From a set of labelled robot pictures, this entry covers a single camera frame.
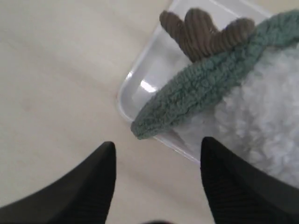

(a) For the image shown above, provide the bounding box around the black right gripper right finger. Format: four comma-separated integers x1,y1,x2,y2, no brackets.
200,137,299,224

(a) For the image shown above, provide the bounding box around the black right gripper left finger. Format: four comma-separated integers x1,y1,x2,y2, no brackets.
0,141,116,224

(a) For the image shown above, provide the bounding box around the green knitted scarf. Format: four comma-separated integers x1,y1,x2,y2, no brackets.
130,9,299,139

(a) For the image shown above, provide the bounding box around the white plush snowman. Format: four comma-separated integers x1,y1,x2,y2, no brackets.
159,8,299,187

